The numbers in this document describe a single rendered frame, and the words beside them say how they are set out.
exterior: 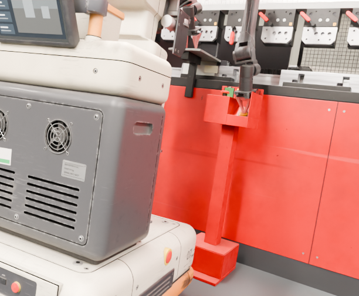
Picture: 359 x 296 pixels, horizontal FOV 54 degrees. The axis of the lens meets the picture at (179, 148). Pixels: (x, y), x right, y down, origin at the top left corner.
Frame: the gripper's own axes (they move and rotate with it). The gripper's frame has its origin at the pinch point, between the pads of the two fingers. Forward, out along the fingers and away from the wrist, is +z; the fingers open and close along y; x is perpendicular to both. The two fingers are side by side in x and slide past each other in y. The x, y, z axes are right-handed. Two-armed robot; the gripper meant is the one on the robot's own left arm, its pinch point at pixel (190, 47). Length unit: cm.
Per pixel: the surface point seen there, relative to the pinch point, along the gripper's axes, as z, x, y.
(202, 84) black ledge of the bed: 17.5, 5.2, -7.7
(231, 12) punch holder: -12.3, -23.5, -12.6
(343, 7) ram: -14, -25, -67
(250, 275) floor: 87, 54, -52
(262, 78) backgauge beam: 26, -33, -27
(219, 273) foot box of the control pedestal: 75, 68, -43
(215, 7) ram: -14.7, -25.0, -2.9
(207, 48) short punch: 5.5, -17.3, -0.4
